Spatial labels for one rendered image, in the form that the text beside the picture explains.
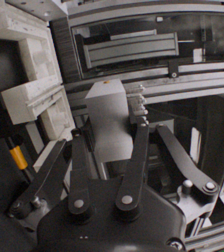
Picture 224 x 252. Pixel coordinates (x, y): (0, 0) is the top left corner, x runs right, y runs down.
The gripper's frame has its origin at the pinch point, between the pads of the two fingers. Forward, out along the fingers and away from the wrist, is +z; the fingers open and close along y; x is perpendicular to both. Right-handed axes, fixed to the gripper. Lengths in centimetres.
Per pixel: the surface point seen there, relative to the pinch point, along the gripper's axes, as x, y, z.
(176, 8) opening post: 18.6, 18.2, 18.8
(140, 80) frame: 2.2, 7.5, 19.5
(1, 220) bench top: -18.6, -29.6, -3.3
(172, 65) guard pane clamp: 5.1, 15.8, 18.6
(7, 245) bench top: -24.0, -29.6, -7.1
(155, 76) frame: 2.7, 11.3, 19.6
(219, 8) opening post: 18.9, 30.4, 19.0
